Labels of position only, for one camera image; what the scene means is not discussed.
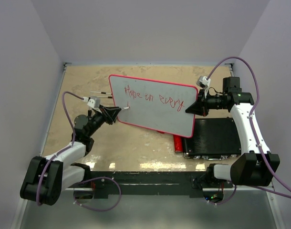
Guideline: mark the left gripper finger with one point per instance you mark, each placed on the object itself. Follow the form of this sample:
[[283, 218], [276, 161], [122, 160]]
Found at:
[[111, 109], [113, 115]]

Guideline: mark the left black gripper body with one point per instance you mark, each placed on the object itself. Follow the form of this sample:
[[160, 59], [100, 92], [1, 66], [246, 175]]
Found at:
[[100, 117]]

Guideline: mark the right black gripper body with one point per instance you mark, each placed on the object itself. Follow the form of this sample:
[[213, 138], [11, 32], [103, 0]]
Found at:
[[211, 102]]

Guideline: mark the pink framed whiteboard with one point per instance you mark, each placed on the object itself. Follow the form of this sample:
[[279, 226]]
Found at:
[[154, 104]]

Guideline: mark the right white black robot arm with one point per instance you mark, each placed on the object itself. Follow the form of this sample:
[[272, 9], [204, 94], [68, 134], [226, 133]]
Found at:
[[255, 165]]

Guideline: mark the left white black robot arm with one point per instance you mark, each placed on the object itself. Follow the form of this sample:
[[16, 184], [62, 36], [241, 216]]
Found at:
[[47, 177]]

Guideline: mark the black ribbed case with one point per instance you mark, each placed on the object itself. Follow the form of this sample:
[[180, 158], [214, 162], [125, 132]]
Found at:
[[213, 139]]

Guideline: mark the red glitter microphone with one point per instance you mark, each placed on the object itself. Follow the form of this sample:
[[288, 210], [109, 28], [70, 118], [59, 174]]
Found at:
[[177, 144]]

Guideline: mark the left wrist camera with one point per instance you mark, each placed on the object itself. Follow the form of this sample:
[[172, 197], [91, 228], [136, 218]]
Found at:
[[92, 102]]

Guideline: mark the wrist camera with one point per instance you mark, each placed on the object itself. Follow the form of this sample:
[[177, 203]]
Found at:
[[203, 82], [92, 102]]

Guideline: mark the wire whiteboard stand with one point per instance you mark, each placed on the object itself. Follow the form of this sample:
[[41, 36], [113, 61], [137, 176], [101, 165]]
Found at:
[[101, 95]]

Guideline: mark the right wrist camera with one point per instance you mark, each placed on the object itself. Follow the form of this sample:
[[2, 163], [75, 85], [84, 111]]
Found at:
[[203, 82]]

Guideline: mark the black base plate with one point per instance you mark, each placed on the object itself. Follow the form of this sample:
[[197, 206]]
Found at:
[[183, 183]]

